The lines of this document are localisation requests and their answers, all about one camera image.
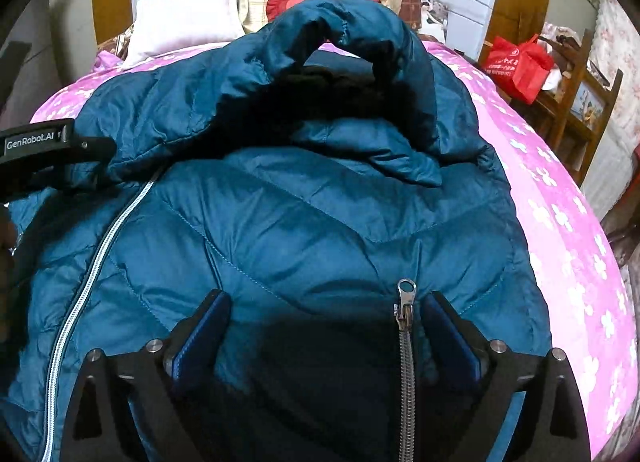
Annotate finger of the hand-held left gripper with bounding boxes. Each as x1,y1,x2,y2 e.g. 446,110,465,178
0,136,119,204

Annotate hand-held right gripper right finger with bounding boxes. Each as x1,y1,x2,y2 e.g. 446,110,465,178
422,290,592,462

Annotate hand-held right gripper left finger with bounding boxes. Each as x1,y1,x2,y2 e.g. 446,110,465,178
59,288,233,462

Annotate teal down jacket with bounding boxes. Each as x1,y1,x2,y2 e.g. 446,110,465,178
0,0,551,462

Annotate pink white clothes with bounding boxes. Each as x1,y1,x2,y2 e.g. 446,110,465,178
542,21,588,50

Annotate person's left hand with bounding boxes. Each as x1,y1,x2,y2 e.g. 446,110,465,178
0,207,23,343

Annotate white pillow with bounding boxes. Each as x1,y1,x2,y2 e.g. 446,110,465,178
121,0,246,70

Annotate pink floral bedsheet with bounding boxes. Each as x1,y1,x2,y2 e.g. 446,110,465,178
30,39,633,462

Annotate wooden shelf rack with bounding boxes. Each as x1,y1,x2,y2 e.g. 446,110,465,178
520,29,625,188

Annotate red shopping bag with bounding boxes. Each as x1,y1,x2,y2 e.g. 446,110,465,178
484,34,556,104

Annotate pink floral curtain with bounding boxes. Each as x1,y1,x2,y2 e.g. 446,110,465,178
580,0,640,223

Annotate white patterned cloth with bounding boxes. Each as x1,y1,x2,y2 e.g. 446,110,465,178
422,0,451,43

